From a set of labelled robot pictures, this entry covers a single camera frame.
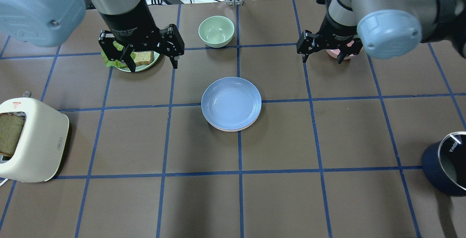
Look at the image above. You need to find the green plate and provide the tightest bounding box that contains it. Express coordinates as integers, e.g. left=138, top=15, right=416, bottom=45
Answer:
left=117, top=51, right=160, bottom=72

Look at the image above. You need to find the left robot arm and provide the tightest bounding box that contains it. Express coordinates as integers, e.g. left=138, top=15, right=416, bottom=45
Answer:
left=0, top=0, right=185, bottom=72

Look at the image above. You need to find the green bowl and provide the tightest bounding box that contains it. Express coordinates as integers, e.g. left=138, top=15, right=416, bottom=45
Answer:
left=198, top=16, right=235, bottom=48

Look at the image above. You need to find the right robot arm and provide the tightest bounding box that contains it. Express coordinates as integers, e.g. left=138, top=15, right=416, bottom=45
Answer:
left=296, top=0, right=465, bottom=63

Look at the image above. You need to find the toast slice in toaster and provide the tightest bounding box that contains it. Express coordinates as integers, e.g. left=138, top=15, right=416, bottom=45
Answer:
left=0, top=113, right=25, bottom=157

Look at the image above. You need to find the pink bowl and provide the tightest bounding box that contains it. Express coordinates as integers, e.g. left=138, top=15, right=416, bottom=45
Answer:
left=326, top=41, right=355, bottom=60

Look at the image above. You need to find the white toaster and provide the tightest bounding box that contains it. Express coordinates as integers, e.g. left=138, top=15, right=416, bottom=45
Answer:
left=0, top=97, right=70, bottom=183

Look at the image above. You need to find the bread slice on plate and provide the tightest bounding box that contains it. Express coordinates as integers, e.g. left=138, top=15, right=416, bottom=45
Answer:
left=131, top=51, right=154, bottom=67

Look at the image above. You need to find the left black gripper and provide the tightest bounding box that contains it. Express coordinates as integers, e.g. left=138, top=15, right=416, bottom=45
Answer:
left=98, top=7, right=185, bottom=73

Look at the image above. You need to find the blue plate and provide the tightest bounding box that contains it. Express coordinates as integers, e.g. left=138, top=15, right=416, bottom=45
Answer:
left=200, top=77, right=262, bottom=129

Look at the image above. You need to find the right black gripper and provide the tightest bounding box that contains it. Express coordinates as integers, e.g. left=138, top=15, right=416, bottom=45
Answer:
left=296, top=14, right=363, bottom=64

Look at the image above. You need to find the green lettuce leaf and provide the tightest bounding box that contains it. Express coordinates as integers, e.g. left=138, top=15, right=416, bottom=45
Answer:
left=100, top=41, right=127, bottom=68

